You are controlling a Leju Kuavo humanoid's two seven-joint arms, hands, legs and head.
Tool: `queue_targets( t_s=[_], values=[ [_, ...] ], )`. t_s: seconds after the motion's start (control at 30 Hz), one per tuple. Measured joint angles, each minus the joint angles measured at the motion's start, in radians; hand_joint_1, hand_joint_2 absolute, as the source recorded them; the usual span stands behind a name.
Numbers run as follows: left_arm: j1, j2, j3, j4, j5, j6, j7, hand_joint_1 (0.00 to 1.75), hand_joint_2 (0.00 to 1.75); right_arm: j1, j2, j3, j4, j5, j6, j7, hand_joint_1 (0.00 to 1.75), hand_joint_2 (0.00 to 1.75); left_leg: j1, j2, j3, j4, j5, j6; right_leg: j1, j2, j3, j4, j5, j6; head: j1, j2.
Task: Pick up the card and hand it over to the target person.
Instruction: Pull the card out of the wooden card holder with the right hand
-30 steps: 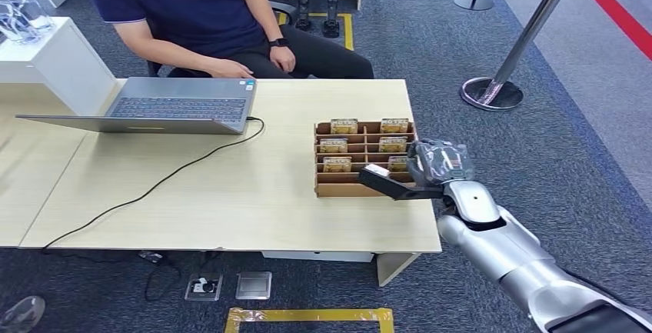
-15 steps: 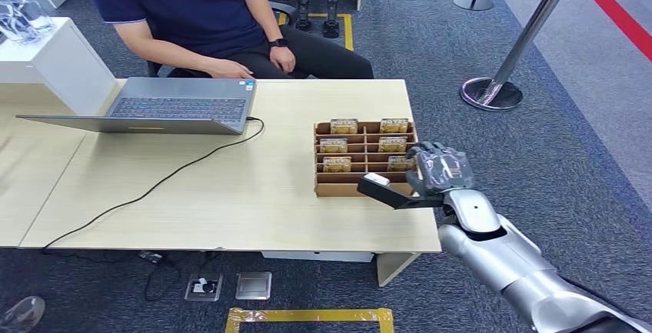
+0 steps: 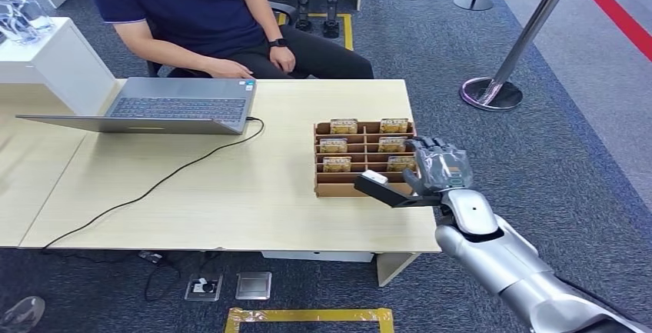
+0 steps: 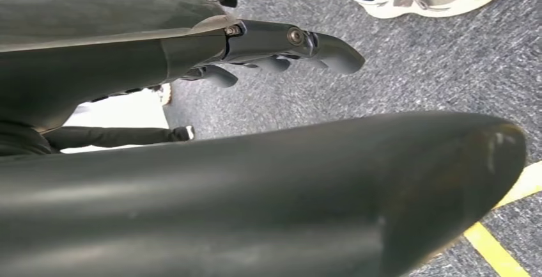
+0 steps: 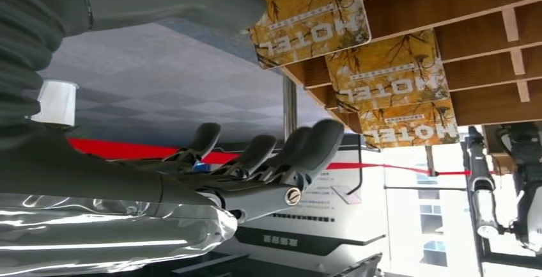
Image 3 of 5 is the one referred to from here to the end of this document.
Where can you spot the person's right hand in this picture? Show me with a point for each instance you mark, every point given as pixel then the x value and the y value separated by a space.
pixel 229 68

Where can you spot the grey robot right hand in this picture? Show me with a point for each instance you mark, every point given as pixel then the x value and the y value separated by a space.
pixel 442 167

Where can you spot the person's left hand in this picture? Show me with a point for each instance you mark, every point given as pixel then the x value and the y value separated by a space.
pixel 281 59

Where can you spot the yellow printed card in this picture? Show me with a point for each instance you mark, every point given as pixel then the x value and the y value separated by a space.
pixel 333 145
pixel 391 144
pixel 336 165
pixel 400 164
pixel 344 126
pixel 393 126

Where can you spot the cardboard card holder box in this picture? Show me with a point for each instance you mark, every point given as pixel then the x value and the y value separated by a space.
pixel 336 188

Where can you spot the person's right forearm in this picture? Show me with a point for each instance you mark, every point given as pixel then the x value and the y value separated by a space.
pixel 163 49

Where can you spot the person's left forearm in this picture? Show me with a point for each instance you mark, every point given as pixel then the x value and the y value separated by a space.
pixel 265 20

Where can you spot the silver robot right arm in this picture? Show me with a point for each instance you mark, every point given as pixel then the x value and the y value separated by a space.
pixel 509 264

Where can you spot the person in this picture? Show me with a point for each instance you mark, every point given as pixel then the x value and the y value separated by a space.
pixel 193 4

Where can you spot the black wristwatch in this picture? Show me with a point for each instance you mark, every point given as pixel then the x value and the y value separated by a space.
pixel 278 43

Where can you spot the grey laptop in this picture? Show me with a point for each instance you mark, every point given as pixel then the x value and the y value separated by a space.
pixel 183 106

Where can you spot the yellow floor tape outline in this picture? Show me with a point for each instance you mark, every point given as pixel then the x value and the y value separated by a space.
pixel 348 32

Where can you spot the beige desk leg panel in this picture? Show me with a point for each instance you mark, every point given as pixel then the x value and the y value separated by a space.
pixel 392 269

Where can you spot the white under-desk tray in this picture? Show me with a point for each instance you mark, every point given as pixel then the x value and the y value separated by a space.
pixel 316 257

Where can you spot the gold floor tape outline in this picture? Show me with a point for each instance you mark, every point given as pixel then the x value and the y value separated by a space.
pixel 305 315

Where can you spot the black power adapter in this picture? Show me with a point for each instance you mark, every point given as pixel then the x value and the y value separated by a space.
pixel 151 256

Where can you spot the clear glass sculpture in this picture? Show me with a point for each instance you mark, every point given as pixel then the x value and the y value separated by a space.
pixel 23 12

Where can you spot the metal floor socket cover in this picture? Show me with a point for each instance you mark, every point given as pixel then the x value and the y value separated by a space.
pixel 253 286

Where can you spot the floor socket with plug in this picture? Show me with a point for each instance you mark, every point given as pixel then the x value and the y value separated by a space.
pixel 203 286

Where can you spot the red barrier belt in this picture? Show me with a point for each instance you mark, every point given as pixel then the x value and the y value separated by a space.
pixel 616 12

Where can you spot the grey shoe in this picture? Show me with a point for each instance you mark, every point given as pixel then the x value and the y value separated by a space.
pixel 23 314

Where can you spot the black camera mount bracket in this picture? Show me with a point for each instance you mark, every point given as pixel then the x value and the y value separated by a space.
pixel 392 195

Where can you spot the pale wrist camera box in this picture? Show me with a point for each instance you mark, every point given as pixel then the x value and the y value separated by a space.
pixel 375 177

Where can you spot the chrome stanchion post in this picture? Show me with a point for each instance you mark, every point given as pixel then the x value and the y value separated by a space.
pixel 529 30

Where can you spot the white display pedestal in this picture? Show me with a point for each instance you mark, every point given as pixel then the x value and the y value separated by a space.
pixel 56 65

